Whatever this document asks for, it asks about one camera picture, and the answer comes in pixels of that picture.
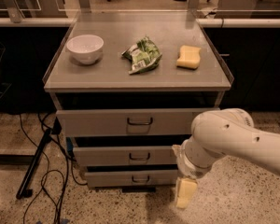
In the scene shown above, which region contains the grey drawer cabinet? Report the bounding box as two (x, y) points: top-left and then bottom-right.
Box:
(44, 11), (233, 189)

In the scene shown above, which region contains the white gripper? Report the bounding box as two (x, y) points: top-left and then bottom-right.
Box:
(172, 138), (223, 209)

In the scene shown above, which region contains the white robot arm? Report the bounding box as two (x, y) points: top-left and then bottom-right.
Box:
(172, 108), (280, 209)

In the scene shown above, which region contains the green chip bag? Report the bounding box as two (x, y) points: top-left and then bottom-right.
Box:
(121, 36), (162, 75)

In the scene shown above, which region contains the yellow sponge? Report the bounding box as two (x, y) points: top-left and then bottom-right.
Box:
(176, 45), (201, 69)

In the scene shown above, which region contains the white ceramic bowl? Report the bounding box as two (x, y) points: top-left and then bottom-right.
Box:
(66, 35), (104, 64)

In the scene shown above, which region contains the black floor bar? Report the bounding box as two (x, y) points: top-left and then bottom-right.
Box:
(16, 129), (50, 200)

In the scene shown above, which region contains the black floor cable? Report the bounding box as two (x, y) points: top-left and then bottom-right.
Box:
(19, 112), (88, 224)

